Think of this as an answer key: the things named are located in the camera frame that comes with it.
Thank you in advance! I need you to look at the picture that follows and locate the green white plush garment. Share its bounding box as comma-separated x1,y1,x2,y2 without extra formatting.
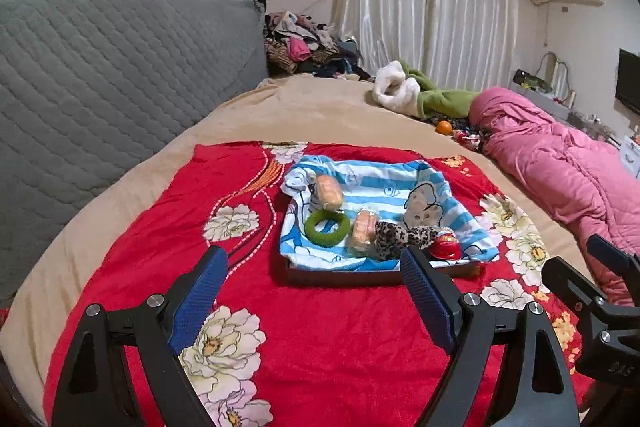
372,59,481,120

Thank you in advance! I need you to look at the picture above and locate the grey vanity table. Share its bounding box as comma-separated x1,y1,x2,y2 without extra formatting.
510,82,621,142

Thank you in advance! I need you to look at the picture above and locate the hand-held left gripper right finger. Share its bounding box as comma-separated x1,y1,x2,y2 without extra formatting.
399,247,581,427

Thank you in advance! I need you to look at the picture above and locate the green hair scrunchie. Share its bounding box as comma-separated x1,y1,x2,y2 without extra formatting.
304,208,353,249

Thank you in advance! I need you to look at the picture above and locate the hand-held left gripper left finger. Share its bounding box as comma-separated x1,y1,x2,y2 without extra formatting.
52,246,230,427

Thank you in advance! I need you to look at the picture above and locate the black television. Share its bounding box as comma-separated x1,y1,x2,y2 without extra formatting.
615,48,640,115

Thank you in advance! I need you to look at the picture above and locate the red blue toy egg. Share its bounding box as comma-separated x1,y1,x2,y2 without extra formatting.
430,231,462,262

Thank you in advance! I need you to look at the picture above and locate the cake packet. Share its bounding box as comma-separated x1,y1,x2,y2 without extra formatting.
347,208,381,258
312,174,346,212

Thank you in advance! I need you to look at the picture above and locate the grey quilted headboard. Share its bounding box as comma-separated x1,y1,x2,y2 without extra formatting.
0,0,268,308

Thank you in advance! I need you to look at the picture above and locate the blue striped cartoon cloth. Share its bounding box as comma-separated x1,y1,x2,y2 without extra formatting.
279,155,501,270

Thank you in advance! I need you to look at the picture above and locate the white drawer cabinet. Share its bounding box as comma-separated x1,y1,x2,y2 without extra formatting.
620,134,640,180

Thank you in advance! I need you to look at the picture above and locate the red floral blanket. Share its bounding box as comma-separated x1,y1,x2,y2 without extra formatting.
42,141,596,427

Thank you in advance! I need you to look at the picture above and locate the white wall pipe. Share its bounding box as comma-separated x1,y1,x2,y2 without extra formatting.
530,0,551,52

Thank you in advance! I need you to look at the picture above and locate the beige mesh hair cap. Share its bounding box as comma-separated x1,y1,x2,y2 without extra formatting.
402,183,448,230

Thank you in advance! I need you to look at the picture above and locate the pile of clothes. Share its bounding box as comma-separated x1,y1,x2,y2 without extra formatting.
252,0,373,82

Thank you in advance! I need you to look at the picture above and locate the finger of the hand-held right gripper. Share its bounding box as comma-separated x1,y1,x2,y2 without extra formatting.
541,257,640,348
586,234,640,293

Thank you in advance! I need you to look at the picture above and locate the leopard print scrunchie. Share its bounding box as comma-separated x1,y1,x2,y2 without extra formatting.
374,221,436,260

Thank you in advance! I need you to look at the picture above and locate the pink quilt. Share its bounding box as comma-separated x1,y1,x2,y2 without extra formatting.
470,88,640,308

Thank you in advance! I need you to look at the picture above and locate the arched vanity mirror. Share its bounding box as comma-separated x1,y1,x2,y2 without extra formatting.
536,52,573,100

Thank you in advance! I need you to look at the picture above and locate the black bag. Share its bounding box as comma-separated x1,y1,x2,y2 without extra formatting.
512,68,553,90

